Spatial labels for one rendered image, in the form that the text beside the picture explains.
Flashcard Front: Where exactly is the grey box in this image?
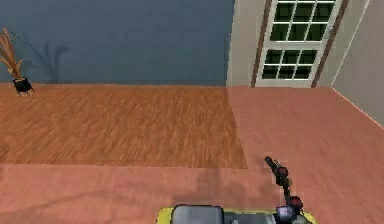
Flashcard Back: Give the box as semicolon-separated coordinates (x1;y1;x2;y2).
171;204;225;224

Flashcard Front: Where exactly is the white door with window panes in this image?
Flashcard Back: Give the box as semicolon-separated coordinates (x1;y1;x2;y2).
254;0;345;89

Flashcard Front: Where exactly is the brown house plant black pot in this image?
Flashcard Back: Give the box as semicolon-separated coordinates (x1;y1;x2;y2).
0;27;35;97

